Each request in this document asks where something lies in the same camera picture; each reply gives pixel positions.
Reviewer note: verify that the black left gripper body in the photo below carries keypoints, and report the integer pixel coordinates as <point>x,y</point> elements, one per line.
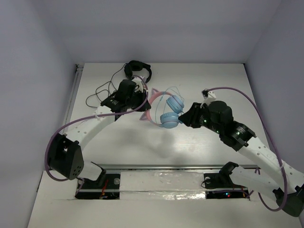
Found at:
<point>138,99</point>

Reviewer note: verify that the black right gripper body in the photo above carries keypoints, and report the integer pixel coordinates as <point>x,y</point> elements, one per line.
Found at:
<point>203,116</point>

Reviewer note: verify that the pink blue cat-ear headphones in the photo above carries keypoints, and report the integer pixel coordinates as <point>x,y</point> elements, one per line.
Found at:
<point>172,109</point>

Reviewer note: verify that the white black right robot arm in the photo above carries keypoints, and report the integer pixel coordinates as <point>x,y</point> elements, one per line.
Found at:
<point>284,184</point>

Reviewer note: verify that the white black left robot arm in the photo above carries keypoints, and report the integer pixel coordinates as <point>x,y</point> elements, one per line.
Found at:
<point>64,159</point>

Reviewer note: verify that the black headphones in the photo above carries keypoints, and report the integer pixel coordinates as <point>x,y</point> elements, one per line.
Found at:
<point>136,66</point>

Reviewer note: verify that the silver foil tape strip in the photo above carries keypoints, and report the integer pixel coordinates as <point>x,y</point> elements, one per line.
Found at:
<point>161,185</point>

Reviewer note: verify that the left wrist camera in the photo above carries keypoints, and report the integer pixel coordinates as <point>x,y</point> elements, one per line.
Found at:
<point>140,82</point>

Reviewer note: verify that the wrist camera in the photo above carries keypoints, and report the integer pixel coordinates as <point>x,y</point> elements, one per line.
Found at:
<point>140,82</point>
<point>208,96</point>

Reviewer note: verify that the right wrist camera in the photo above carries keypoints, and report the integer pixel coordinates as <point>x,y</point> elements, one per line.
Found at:
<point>208,96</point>

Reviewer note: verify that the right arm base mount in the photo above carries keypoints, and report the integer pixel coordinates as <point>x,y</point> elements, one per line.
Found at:
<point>220,186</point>

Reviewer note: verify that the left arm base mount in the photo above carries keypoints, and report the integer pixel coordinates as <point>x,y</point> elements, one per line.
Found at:
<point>106,187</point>

